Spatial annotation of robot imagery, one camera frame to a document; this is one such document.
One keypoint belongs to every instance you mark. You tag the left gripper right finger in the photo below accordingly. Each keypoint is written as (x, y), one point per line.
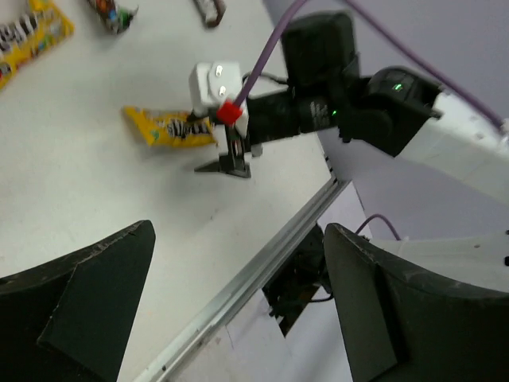
(421, 310)

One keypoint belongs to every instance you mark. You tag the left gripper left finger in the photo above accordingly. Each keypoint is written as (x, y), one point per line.
(70, 319)

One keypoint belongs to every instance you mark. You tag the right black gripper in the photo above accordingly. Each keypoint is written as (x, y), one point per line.
(323, 70)

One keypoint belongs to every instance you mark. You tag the yellow M&M's pack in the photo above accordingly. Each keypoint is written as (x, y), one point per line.
(170, 128)
(38, 30)

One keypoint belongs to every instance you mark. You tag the brown chocolate bar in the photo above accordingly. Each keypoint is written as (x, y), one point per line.
(211, 12)

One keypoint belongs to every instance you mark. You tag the small purple candy pack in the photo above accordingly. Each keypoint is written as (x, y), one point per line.
(115, 18)

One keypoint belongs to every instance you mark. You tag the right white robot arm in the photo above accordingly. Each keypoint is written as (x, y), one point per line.
(423, 119)

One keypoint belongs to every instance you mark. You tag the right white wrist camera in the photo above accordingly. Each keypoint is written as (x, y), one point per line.
(213, 88)

